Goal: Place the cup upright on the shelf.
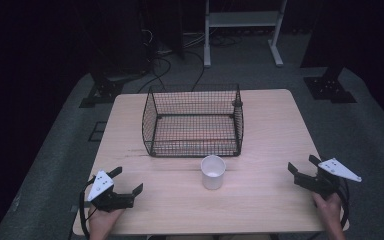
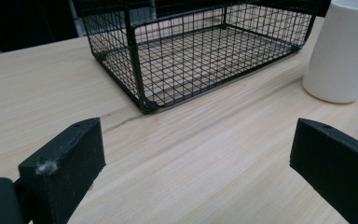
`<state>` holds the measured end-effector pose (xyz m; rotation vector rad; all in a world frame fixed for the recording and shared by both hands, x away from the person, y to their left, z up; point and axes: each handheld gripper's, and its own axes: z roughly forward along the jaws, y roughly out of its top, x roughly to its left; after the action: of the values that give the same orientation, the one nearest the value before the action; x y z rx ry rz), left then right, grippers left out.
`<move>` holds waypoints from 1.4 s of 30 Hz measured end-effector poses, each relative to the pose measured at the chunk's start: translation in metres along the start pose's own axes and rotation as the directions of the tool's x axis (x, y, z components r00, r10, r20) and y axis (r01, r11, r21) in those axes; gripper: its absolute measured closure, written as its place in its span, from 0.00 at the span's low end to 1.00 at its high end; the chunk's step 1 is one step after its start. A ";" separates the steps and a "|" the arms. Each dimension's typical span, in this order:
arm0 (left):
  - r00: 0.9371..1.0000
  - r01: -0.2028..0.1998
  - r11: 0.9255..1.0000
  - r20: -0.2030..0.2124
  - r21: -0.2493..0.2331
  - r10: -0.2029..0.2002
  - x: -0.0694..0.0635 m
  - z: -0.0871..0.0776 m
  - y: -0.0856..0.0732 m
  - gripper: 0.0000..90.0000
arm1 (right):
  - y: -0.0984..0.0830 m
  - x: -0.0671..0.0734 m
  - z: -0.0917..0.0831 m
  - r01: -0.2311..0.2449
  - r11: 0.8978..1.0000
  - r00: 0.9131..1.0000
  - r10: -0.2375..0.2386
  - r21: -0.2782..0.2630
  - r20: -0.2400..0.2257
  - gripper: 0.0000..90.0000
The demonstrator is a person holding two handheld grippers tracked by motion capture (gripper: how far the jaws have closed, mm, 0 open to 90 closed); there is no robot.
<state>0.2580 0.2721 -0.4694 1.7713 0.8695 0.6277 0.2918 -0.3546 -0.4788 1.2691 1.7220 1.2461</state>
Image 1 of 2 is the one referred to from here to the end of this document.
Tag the white metal stand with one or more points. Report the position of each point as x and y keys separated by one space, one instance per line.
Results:
x=243 y=18

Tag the person's left hand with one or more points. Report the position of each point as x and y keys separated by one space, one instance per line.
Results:
x=101 y=223

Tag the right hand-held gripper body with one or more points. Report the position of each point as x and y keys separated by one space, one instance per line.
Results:
x=320 y=184

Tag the black stand base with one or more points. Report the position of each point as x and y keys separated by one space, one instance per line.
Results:
x=330 y=88
x=101 y=93

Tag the person's right hand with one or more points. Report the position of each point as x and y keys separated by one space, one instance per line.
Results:
x=329 y=210

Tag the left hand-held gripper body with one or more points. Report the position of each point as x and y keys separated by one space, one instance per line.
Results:
x=108 y=200

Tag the white cup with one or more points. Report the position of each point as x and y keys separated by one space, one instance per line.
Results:
x=213 y=178

